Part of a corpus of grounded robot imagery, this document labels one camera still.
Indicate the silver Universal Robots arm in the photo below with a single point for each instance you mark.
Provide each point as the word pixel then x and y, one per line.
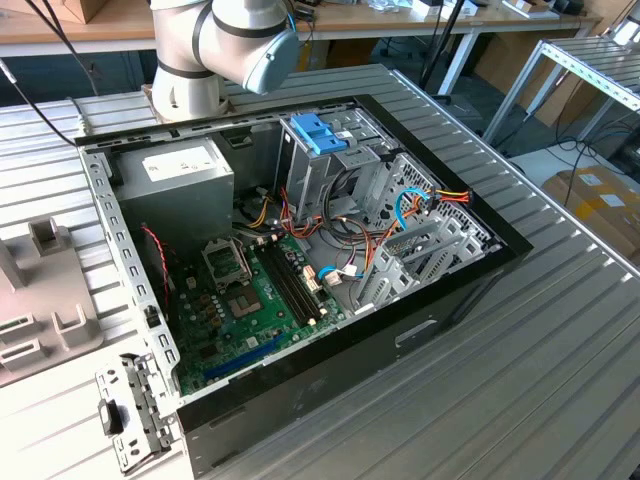
pixel 190 50

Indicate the metal disk bay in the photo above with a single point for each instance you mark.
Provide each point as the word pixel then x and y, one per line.
pixel 395 285

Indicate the black RAM slot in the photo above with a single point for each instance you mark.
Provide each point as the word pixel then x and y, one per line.
pixel 294 285
pixel 299 285
pixel 288 285
pixel 283 285

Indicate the metal optical drive cage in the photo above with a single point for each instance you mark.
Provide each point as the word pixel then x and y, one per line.
pixel 310 180

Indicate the metal locking lever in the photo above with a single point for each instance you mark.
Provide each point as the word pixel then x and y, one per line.
pixel 245 261

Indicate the green motherboard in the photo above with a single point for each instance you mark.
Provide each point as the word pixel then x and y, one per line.
pixel 280 325

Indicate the CPU socket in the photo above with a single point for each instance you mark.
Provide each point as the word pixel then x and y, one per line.
pixel 243 302

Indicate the blue plastic drive latch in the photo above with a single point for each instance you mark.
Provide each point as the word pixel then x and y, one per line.
pixel 312 132

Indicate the blue expansion slot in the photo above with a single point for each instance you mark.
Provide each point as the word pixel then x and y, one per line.
pixel 240 357

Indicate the black open PC case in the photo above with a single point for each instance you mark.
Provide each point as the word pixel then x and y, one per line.
pixel 350 380

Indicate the grey power supply unit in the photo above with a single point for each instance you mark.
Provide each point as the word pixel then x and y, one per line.
pixel 175 200

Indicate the long wooden desk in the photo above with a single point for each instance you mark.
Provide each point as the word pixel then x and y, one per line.
pixel 380 22

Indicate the cardboard box with labels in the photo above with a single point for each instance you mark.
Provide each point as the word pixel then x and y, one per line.
pixel 595 215

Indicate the brown cardboard sheet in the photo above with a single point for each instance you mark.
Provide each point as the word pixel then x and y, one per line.
pixel 560 102

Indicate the grey parts rack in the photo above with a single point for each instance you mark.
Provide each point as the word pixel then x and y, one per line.
pixel 45 290

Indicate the green RAM stick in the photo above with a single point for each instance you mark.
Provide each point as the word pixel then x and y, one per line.
pixel 10 326

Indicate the cardboard box on desk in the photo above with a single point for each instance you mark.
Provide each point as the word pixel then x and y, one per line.
pixel 80 9

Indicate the metal card retention bracket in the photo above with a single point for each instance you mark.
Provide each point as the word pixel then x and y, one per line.
pixel 145 400

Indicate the aluminium frame side table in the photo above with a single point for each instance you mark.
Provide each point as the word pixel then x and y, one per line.
pixel 595 60

